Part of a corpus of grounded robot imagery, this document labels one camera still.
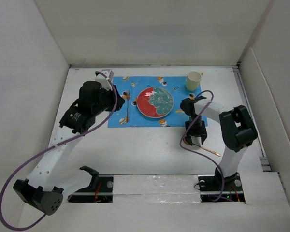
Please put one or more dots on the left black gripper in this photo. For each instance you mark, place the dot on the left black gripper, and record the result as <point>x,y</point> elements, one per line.
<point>110,93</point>

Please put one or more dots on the copper fork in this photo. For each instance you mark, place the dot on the copper fork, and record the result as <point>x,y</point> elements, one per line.
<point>128,97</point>

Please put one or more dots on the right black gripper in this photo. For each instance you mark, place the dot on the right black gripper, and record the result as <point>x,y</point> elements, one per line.
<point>201,133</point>

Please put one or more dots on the blue astronaut print cloth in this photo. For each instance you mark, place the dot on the blue astronaut print cloth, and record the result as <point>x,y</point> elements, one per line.
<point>176,85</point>

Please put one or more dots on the copper spoon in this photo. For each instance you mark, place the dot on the copper spoon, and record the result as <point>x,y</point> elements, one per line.
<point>203,148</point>

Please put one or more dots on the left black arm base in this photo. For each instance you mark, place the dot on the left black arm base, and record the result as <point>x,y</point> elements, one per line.
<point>99,189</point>

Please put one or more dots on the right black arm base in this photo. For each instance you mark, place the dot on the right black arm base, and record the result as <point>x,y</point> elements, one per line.
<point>213,190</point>

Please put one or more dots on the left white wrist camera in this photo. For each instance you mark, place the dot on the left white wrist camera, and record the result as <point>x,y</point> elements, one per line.
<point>104,76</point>

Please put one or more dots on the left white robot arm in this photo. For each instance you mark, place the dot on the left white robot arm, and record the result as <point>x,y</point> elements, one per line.
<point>41,188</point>

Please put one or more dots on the red and teal plate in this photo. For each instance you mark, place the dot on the red and teal plate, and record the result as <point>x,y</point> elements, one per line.
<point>155,102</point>

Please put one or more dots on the metal rail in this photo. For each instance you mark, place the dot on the metal rail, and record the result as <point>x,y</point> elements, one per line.
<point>137,194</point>

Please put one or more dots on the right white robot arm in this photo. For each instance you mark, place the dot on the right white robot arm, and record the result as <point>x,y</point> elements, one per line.
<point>237,129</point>

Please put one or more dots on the pale yellow mug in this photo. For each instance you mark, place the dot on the pale yellow mug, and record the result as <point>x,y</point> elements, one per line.
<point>193,80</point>

